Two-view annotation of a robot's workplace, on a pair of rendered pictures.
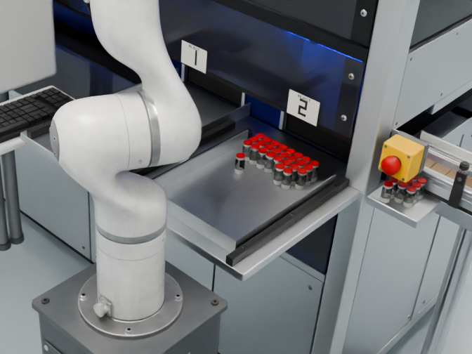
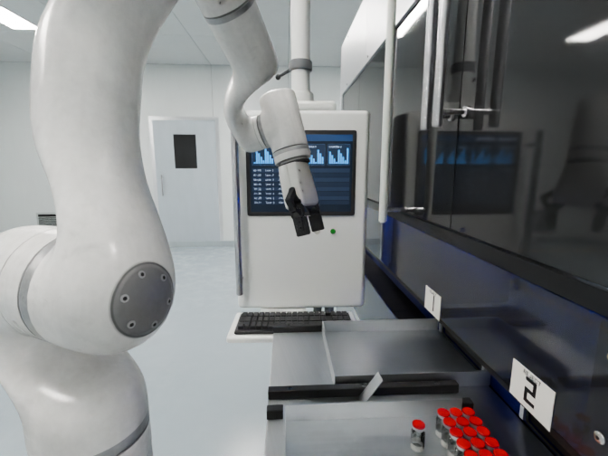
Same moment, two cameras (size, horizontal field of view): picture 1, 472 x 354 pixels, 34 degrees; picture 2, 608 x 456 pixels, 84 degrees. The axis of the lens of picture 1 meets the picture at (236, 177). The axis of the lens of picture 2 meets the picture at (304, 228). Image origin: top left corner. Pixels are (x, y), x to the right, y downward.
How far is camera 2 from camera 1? 113 cm
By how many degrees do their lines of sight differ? 51
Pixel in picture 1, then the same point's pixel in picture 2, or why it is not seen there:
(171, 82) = (60, 200)
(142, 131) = (14, 272)
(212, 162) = (394, 419)
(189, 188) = (337, 436)
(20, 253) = not seen: hidden behind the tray
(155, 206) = (62, 418)
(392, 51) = not seen: outside the picture
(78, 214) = not seen: hidden behind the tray
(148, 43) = (47, 134)
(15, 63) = (328, 288)
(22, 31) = (336, 267)
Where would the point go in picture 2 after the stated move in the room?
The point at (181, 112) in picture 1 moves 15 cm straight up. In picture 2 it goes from (60, 256) to (35, 67)
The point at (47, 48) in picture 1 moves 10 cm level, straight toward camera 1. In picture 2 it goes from (356, 284) to (344, 292)
